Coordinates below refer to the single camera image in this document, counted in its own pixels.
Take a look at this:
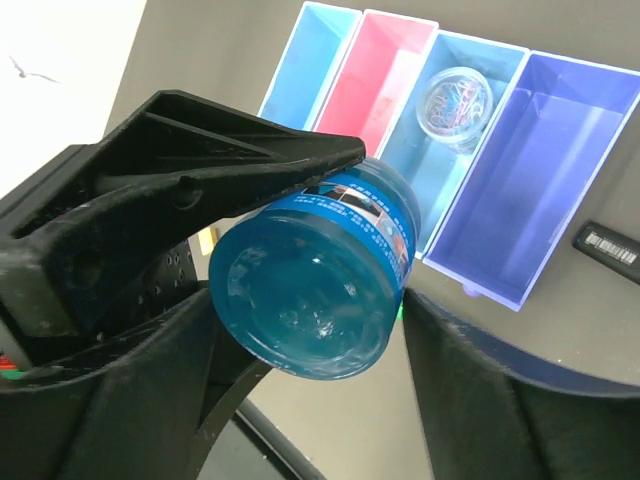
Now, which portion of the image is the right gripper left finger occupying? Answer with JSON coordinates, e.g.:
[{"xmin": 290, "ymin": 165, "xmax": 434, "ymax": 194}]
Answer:
[{"xmin": 1, "ymin": 90, "xmax": 365, "ymax": 368}]

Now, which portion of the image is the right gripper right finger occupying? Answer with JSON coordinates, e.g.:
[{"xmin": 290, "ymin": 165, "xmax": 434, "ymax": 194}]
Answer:
[{"xmin": 403, "ymin": 289, "xmax": 639, "ymax": 479}]

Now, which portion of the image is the blue gel jar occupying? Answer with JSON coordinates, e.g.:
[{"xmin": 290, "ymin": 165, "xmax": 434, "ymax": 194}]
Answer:
[{"xmin": 208, "ymin": 158, "xmax": 421, "ymax": 380}]

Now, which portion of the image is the blue end drawer box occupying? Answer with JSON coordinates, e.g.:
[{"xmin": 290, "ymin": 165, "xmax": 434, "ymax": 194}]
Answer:
[{"xmin": 258, "ymin": 1, "xmax": 363, "ymax": 130}]

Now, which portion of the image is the purple drawer box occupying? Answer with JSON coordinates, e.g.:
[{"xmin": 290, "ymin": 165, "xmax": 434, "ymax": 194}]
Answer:
[{"xmin": 423, "ymin": 51, "xmax": 639, "ymax": 311}]

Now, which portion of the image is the clear paperclip jar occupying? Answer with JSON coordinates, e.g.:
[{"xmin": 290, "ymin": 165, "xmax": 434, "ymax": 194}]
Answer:
[{"xmin": 416, "ymin": 67, "xmax": 495, "ymax": 154}]

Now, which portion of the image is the pink drawer box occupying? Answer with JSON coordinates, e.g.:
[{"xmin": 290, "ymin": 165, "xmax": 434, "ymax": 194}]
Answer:
[{"xmin": 314, "ymin": 9, "xmax": 439, "ymax": 156}]

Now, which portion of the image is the light blue drawer box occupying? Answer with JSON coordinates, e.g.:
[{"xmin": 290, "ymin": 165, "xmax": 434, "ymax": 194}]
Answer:
[{"xmin": 380, "ymin": 30, "xmax": 530, "ymax": 257}]

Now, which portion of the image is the small yellow eraser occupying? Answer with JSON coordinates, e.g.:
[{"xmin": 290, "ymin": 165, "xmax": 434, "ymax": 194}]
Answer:
[{"xmin": 197, "ymin": 226, "xmax": 218, "ymax": 256}]

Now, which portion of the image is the orange highlighter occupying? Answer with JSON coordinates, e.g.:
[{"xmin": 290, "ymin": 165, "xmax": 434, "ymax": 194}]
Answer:
[{"xmin": 572, "ymin": 221, "xmax": 640, "ymax": 285}]

